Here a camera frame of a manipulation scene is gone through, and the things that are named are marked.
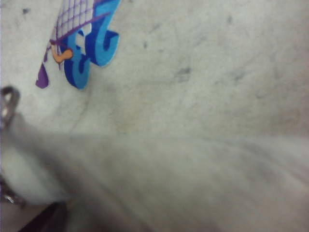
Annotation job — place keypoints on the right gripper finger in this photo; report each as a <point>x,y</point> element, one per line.
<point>46,220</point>

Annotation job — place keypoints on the cream printed canvas bag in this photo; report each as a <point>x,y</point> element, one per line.
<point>193,96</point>

